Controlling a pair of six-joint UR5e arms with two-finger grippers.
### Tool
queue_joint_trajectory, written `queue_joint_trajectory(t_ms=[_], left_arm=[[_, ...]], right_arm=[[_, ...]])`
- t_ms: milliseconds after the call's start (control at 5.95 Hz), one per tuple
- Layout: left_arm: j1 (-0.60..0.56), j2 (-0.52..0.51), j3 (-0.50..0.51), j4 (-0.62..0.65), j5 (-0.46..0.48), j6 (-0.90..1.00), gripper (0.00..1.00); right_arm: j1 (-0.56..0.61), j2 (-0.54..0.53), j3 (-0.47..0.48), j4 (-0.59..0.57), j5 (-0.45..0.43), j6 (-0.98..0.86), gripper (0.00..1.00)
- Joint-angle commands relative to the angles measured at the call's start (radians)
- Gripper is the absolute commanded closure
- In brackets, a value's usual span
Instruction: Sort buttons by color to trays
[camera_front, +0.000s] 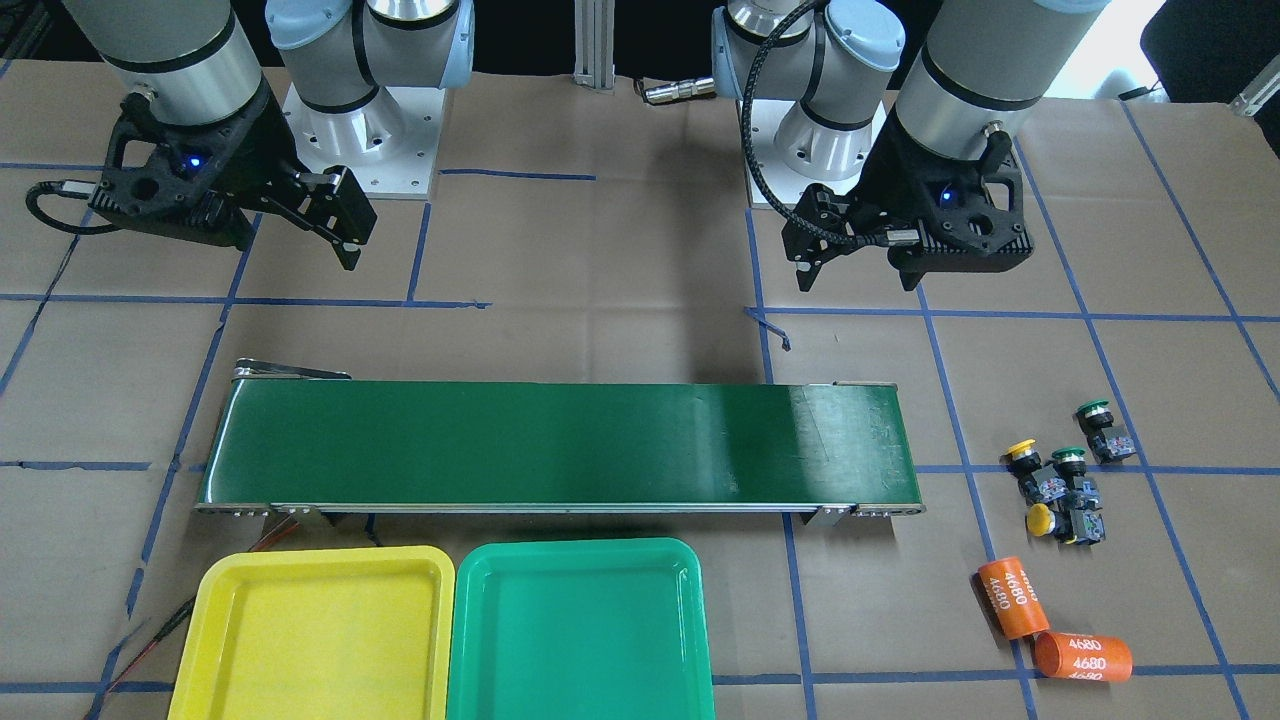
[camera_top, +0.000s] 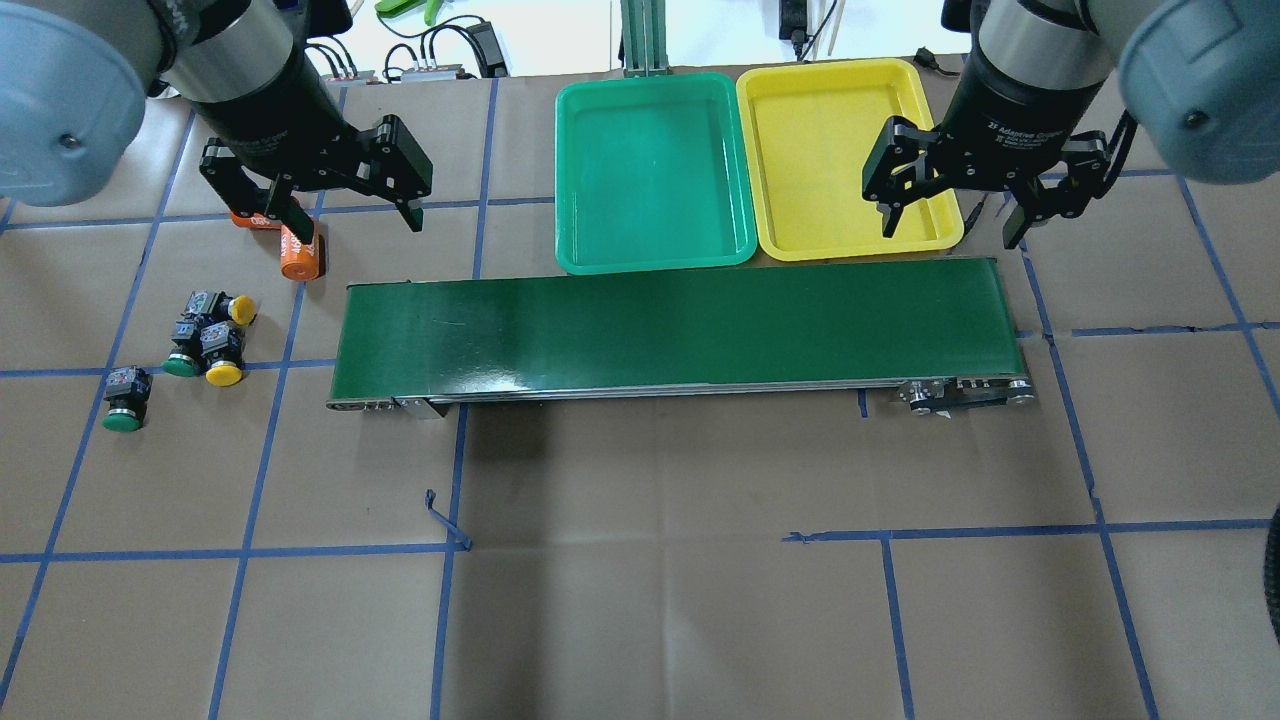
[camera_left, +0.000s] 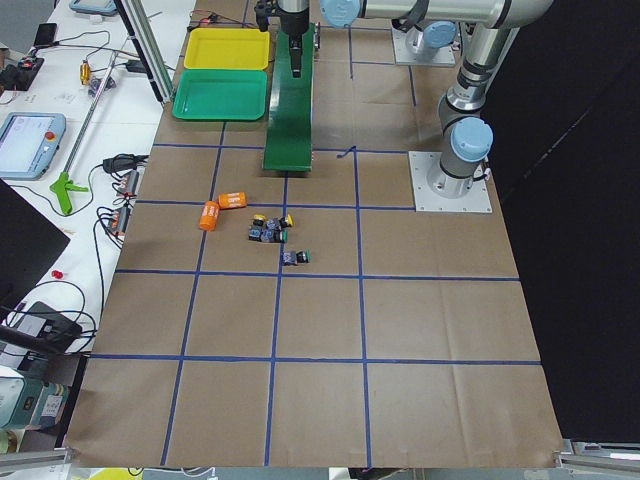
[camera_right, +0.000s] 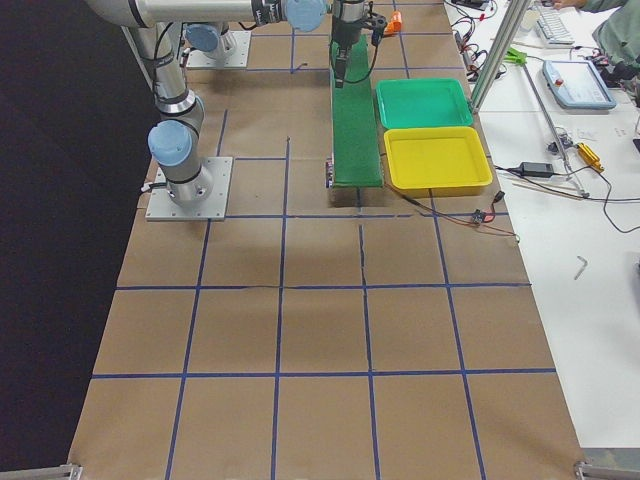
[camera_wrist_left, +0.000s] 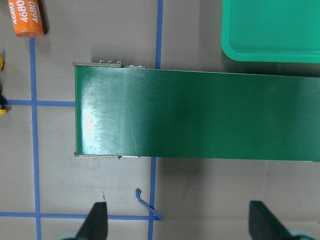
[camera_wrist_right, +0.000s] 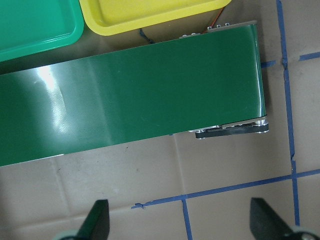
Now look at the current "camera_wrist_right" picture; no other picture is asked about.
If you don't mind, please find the yellow plastic tray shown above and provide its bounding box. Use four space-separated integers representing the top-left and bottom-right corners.
79 0 230 36

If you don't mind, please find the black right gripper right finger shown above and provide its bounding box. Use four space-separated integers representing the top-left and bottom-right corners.
249 197 299 240

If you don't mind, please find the green conveyor belt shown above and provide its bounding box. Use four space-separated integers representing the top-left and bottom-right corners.
0 21 269 166

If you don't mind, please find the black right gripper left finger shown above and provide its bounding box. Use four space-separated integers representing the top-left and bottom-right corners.
75 199 110 240

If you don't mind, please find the green plastic tray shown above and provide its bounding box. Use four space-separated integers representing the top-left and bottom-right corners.
0 0 84 62

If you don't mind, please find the red black wire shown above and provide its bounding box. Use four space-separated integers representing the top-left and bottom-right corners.
206 6 226 33

